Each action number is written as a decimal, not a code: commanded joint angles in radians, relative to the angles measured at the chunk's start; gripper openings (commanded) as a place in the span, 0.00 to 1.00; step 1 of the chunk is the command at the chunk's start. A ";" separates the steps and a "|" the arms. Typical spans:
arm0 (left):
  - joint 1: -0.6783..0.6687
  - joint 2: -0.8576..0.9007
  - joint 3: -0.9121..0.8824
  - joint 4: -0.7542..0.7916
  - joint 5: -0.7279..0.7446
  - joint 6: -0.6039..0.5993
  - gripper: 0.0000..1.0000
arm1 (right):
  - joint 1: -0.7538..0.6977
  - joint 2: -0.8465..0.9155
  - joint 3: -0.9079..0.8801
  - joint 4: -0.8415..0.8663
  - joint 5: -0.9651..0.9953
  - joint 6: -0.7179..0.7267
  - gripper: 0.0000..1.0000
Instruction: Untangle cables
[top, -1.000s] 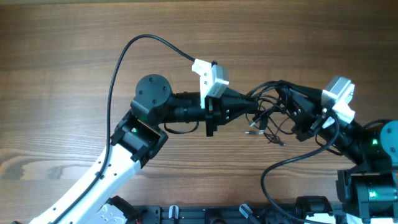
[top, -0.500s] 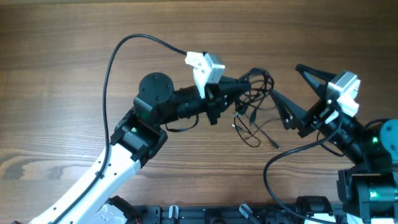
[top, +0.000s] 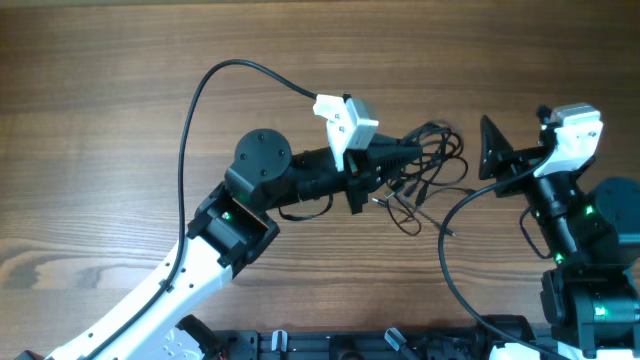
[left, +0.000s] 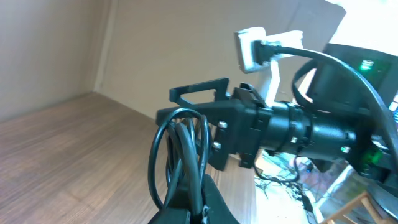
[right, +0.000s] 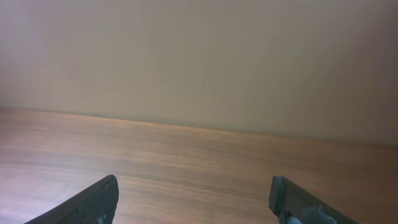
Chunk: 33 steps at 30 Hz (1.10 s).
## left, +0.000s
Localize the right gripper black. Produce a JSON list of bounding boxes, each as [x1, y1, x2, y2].
[[155, 78, 273, 172]]

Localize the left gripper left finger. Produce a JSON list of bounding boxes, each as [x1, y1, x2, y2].
[[148, 185, 191, 224]]

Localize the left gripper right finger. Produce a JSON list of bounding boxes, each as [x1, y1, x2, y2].
[[198, 174, 239, 224]]

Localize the black usb cables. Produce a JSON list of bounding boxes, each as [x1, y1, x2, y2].
[[147, 107, 214, 218]]

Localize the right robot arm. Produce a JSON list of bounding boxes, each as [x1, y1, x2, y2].
[[147, 41, 397, 222]]

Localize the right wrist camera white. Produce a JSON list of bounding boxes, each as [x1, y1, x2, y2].
[[234, 27, 303, 107]]

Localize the right camera cable black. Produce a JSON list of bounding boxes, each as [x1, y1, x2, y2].
[[253, 40, 398, 175]]

